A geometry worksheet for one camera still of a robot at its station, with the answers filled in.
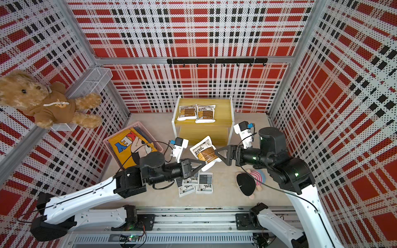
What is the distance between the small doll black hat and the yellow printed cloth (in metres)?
0.54

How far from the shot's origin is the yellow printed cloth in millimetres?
904

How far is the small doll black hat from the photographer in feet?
2.61
